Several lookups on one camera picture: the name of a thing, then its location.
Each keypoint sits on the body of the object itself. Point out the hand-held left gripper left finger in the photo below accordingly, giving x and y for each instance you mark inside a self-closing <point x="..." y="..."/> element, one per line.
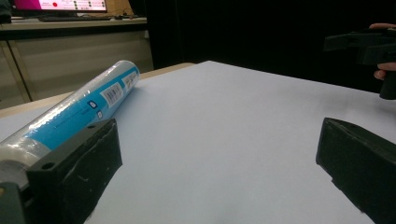
<point x="74" y="174"/>

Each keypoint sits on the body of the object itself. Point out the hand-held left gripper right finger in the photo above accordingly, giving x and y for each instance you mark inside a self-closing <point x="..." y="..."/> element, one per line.
<point x="358" y="161"/>

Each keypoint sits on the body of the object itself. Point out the black curtain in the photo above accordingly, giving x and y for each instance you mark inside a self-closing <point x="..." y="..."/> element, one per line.
<point x="267" y="34"/>

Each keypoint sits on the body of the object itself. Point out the black keyboard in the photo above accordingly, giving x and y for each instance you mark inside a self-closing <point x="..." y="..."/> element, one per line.
<point x="74" y="18"/>

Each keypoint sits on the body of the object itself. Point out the blue and clear roll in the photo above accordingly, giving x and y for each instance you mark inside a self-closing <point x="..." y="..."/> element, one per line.
<point x="77" y="112"/>

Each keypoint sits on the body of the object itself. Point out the computer monitor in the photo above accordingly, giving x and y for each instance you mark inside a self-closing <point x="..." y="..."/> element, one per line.
<point x="60" y="5"/>

